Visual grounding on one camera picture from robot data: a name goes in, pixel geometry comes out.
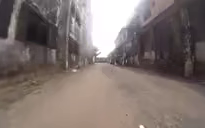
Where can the grey concrete building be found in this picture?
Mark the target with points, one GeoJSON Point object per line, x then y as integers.
{"type": "Point", "coordinates": [33, 36]}

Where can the brown dirt road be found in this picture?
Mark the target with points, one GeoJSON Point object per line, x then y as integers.
{"type": "Point", "coordinates": [106, 96]}

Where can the grey pole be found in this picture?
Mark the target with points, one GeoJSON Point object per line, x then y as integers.
{"type": "Point", "coordinates": [67, 36]}

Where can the row of weathered buildings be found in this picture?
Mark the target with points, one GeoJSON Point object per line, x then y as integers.
{"type": "Point", "coordinates": [166, 40]}

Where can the robot's own part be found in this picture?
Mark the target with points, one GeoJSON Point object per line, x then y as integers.
{"type": "Point", "coordinates": [141, 126]}

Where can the distant trees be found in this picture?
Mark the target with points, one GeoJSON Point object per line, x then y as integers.
{"type": "Point", "coordinates": [96, 53]}

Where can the rubble strip beside road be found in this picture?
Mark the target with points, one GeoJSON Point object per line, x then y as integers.
{"type": "Point", "coordinates": [20, 85]}

